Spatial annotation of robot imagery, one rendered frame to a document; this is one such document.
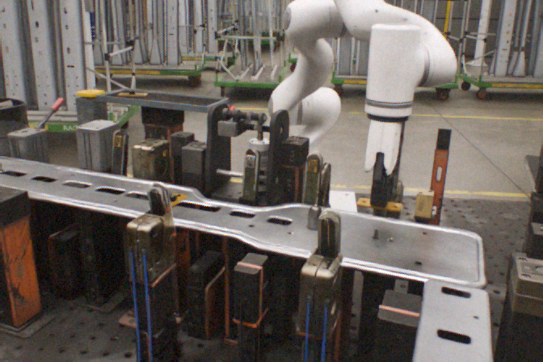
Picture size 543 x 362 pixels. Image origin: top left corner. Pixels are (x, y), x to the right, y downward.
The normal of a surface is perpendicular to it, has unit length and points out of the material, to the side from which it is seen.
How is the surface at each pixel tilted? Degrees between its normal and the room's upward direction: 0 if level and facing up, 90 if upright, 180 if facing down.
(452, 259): 0
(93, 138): 90
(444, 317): 0
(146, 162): 90
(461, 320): 0
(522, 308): 89
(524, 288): 89
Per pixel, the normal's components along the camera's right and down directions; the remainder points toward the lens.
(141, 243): -0.36, 0.28
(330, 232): -0.35, 0.47
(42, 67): 0.04, 0.26
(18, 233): 0.93, 0.13
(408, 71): 0.34, 0.31
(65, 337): 0.02, -0.95
